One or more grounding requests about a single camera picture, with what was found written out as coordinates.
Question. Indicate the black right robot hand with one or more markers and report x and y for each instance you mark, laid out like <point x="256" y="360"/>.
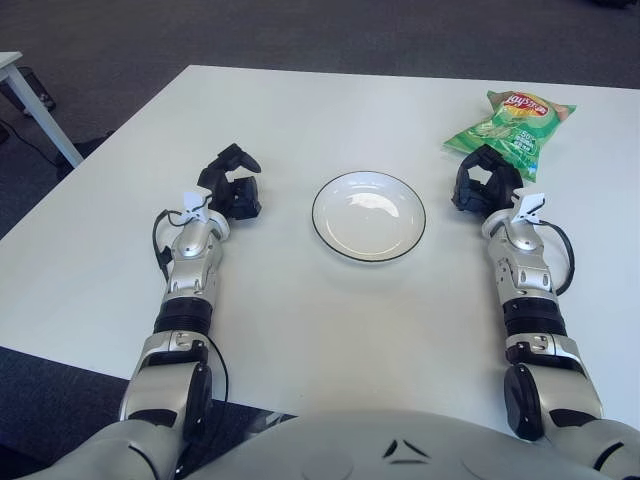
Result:
<point x="502" y="182"/>

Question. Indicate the green potato chips bag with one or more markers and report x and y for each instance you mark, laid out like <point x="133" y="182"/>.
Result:
<point x="510" y="130"/>

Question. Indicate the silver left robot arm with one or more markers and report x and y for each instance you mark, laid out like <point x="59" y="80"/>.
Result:
<point x="192" y="260"/>

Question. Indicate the white plate with black rim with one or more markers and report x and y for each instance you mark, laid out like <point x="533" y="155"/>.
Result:
<point x="369" y="220"/>

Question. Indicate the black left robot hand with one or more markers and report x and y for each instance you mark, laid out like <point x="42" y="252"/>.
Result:
<point x="240" y="197"/>

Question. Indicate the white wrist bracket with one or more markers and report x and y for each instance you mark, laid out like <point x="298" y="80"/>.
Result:
<point x="527" y="206"/>
<point x="192" y="202"/>

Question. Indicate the black box under side table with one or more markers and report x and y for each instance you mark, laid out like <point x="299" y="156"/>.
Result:
<point x="40" y="92"/>

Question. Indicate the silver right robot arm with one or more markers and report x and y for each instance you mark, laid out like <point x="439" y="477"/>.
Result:
<point x="525" y="270"/>

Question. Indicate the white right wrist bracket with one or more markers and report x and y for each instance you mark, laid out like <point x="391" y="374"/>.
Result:
<point x="527" y="206"/>

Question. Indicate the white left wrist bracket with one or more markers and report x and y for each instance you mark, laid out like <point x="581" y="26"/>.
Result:
<point x="192" y="202"/>

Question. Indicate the grey robot torso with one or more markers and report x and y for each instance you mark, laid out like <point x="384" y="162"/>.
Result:
<point x="390" y="450"/>

